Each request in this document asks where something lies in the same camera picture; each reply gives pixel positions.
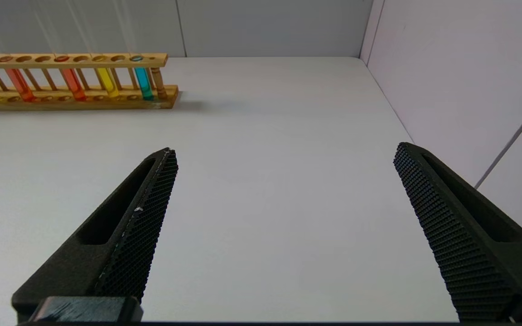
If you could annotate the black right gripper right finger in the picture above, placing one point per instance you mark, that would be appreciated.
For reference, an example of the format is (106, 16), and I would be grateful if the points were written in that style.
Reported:
(469, 244)

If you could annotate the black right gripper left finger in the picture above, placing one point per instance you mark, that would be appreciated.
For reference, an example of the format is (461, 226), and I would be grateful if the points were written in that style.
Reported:
(107, 244)

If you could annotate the wooden test tube rack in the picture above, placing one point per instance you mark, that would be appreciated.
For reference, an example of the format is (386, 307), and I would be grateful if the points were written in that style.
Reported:
(61, 106)

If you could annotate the yellow pigment glass test tube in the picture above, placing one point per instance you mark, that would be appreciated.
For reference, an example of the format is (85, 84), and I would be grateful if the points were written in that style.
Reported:
(107, 81)

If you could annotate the orange pigment glass test tube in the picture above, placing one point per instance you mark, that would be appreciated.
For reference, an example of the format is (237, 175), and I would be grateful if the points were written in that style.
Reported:
(21, 86)
(73, 83)

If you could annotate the blue pigment glass test tube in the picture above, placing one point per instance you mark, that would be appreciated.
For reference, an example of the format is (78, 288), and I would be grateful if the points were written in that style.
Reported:
(143, 83)

